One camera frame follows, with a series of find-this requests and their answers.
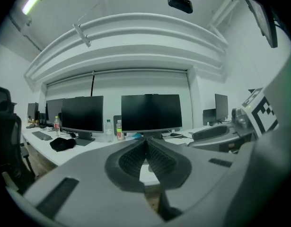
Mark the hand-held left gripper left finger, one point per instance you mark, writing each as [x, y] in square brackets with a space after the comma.
[126, 164]

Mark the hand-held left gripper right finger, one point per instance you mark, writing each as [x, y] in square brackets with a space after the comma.
[169, 164]

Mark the clear green cap bottle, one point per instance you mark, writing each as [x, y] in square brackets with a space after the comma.
[109, 131]

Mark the tall black monitor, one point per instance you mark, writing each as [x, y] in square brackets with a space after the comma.
[221, 106]

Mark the wall-mounted black screen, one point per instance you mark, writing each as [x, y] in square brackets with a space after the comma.
[262, 15]

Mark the black mesh office chair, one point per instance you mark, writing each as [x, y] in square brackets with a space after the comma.
[8, 136]

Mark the red label plastic bottle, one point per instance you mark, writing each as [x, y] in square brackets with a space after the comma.
[57, 126]

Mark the white pipe bracket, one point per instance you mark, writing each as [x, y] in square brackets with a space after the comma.
[82, 35]

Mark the green label drink bottle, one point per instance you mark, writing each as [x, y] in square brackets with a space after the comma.
[119, 130]

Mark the blue packet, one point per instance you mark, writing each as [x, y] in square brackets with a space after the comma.
[136, 135]

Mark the silver fisheye camera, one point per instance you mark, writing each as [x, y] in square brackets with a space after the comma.
[240, 117]

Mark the grey upright box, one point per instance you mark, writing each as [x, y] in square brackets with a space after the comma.
[115, 123]

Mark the white ceiling pipes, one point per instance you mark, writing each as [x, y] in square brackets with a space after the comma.
[140, 32]

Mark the black monitor with grey stand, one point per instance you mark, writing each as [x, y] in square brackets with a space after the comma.
[82, 113]
[151, 113]

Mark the small black monitor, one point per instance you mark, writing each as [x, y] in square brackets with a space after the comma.
[209, 117]

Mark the white roller blind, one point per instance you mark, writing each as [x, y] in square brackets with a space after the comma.
[140, 83]

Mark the black head-mounted camera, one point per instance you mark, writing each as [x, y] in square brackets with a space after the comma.
[179, 2]

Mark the small black mouse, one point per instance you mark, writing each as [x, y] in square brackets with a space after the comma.
[72, 134]

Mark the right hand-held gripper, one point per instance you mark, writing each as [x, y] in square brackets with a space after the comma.
[263, 113]

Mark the dark grey keyboard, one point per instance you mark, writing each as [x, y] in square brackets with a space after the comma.
[41, 135]

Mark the black cloth cap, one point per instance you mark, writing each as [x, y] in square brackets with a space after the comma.
[62, 144]

